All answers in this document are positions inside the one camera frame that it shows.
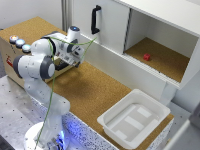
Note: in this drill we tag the wooden drawer box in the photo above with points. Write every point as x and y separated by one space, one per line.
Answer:
31 29

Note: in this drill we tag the white cabinet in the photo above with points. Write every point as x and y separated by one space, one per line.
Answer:
160 13

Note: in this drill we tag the white sliding door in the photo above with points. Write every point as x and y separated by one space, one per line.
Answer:
111 23

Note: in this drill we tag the pink block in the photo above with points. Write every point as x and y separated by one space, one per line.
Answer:
146 57

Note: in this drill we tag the wooden drawer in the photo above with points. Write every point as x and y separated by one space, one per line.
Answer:
66 74

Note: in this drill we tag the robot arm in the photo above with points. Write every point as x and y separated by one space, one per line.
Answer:
33 66

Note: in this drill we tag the blue button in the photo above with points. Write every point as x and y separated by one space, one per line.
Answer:
20 42

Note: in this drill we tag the green button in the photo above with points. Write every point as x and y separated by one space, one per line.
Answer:
26 48

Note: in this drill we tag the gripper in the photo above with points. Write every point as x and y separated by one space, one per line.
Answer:
72 52

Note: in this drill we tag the red button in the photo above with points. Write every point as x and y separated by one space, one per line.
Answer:
13 38

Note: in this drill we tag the white plastic box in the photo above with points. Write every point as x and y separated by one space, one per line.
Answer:
133 120

